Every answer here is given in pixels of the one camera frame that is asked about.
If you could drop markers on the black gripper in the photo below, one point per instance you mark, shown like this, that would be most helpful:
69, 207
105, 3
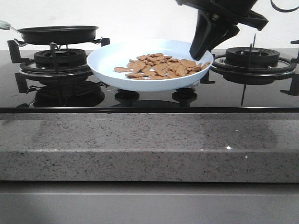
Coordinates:
211, 32

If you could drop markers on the light blue plate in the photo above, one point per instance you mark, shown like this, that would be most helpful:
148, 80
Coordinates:
103, 60

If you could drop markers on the brown meat slices pile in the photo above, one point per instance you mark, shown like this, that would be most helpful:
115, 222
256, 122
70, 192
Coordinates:
159, 66

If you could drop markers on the right black burner head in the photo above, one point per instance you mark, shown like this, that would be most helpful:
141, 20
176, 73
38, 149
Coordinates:
252, 57

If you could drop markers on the black burner head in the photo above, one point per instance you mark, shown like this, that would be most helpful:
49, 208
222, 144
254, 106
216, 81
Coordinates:
252, 57
65, 58

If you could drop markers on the right silver stove knob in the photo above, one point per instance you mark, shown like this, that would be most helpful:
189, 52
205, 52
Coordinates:
193, 85

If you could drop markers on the right black pan support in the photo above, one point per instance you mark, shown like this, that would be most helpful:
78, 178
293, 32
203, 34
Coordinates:
286, 68

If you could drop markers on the black pan support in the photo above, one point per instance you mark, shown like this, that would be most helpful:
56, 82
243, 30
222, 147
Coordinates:
56, 76
286, 68

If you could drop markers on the left black burner head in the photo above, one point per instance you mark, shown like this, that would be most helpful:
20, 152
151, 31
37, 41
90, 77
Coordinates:
65, 58

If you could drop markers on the black glass gas cooktop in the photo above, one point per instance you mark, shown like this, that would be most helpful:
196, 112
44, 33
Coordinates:
216, 93

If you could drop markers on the left black pan support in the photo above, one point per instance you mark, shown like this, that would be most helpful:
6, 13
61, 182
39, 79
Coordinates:
56, 76

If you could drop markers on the grey cabinet front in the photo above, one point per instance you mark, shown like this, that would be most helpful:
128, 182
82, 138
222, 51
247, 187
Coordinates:
147, 203

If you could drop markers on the black frying pan mint handle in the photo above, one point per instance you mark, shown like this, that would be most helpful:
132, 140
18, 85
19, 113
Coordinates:
60, 35

